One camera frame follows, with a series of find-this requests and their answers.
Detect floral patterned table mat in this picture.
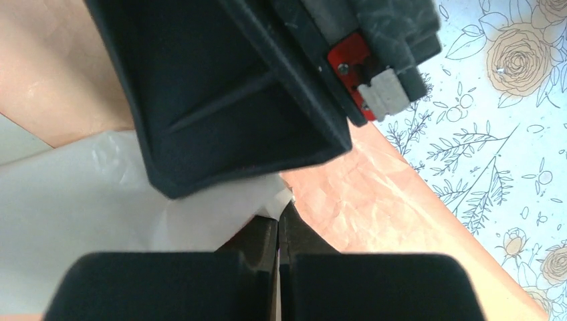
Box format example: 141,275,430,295
378,0,566,320

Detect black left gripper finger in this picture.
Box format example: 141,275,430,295
44,217,277,320
86,1,352,199
278,203,485,320

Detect brown kraft wrapping paper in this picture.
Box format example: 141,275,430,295
1,1,547,320

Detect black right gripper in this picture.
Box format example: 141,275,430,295
271,1,441,126

